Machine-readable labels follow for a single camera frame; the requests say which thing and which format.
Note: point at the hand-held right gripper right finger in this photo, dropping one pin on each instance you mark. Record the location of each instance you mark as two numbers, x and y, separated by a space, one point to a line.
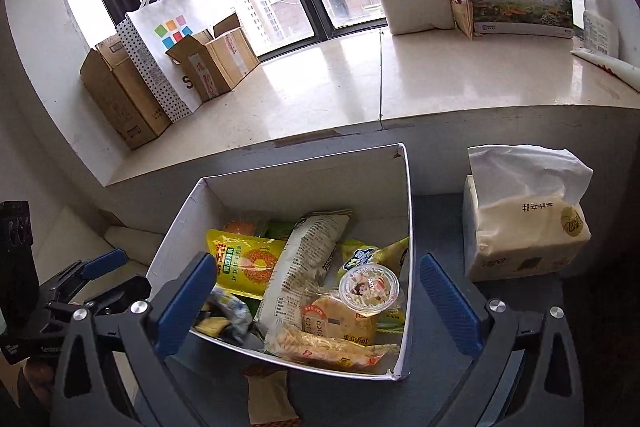
450 302

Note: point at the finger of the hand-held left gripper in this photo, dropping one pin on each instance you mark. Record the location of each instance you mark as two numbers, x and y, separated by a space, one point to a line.
105 262
125 292

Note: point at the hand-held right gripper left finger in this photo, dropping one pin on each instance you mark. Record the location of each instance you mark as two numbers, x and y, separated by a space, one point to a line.
185 302

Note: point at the blue and yellow packet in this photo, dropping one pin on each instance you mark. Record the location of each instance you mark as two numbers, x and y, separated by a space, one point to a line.
227 312

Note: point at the yellow-green snack packet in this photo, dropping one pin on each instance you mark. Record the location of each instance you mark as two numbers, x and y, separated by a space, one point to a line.
392 322

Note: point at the clear jelly cup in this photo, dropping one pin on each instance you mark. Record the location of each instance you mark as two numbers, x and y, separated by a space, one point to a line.
370 289

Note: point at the yellow cartoon snack packet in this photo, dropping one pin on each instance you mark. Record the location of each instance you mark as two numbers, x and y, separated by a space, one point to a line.
365 254

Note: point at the long white green packet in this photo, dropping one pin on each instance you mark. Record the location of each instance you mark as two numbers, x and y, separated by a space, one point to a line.
295 267

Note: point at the green snack packet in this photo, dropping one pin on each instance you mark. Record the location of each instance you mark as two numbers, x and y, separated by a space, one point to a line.
277 231

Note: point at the round rice cracker packet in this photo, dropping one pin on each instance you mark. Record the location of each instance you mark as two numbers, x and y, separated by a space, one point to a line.
330 319

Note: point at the beige snack packet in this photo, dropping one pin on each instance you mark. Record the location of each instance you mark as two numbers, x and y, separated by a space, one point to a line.
270 399

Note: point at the crispy noodle snack packet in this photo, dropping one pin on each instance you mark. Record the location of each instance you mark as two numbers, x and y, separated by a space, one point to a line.
320 347

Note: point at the white storage box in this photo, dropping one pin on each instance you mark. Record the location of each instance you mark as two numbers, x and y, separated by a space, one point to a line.
300 187

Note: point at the person's left hand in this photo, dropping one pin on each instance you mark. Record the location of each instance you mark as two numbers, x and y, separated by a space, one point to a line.
36 384

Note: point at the cream sofa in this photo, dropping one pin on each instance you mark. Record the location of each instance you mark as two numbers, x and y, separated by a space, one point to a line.
135 242

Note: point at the beige tissue pack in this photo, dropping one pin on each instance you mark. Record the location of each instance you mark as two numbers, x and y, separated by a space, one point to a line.
520 237

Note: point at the large cardboard box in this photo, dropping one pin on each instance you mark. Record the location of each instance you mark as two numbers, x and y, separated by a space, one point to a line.
120 107

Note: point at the polka-dot paper bag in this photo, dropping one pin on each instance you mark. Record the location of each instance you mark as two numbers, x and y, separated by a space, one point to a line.
150 72

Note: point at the small open cardboard box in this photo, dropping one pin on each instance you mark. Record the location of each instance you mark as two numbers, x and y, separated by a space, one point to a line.
225 62

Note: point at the white bag with coloured squares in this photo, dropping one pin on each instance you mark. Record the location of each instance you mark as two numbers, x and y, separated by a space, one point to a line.
160 19

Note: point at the white windowsill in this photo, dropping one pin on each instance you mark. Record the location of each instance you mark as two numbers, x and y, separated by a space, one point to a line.
325 82

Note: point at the small brown paper bag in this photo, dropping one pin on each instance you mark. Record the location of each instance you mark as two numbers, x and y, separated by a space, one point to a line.
462 19

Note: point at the rolled white paper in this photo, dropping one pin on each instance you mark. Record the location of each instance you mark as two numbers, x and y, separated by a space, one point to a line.
610 67

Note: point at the landscape printed carton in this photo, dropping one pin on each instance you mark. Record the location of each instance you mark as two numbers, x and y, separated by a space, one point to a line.
520 7

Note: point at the white plastic bottle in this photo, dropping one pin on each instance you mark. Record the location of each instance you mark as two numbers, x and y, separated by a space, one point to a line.
600 27

